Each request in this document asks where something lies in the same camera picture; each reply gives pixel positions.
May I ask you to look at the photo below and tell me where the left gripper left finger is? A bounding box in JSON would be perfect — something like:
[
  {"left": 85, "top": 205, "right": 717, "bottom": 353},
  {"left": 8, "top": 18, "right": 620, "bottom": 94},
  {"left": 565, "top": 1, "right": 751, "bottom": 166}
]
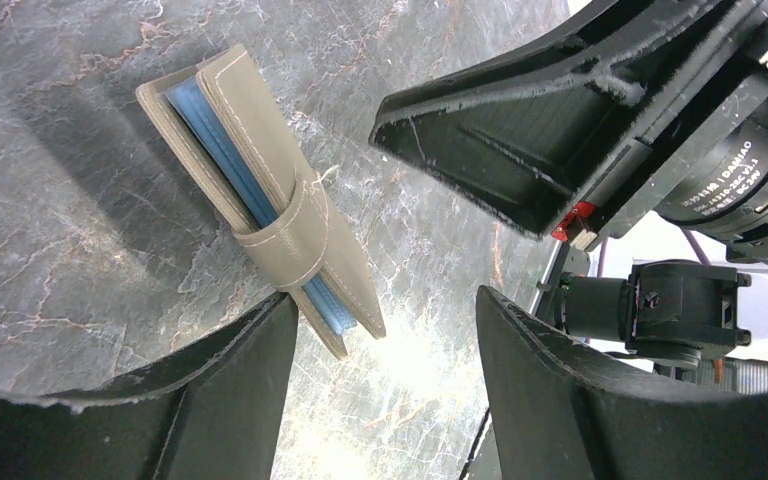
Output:
[{"left": 0, "top": 293, "right": 299, "bottom": 479}]

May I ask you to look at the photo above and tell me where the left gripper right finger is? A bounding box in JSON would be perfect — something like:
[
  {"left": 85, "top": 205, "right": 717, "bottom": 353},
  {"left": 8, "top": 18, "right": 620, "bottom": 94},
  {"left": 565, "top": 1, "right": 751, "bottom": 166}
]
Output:
[{"left": 475, "top": 286, "right": 768, "bottom": 479}]

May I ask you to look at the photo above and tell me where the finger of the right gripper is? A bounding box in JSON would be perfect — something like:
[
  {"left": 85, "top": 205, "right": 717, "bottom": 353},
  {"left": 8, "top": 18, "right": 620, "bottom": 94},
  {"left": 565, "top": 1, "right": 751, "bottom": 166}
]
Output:
[{"left": 369, "top": 1, "right": 768, "bottom": 238}]

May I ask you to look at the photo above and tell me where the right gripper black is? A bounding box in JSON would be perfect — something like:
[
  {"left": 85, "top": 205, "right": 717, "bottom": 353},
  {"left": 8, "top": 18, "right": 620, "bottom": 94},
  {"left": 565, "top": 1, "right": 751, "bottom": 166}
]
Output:
[{"left": 595, "top": 0, "right": 768, "bottom": 280}]

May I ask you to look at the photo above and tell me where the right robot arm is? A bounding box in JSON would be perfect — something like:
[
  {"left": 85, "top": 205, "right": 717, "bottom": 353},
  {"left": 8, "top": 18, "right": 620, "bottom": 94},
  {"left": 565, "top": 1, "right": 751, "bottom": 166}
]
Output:
[{"left": 369, "top": 1, "right": 768, "bottom": 379}]

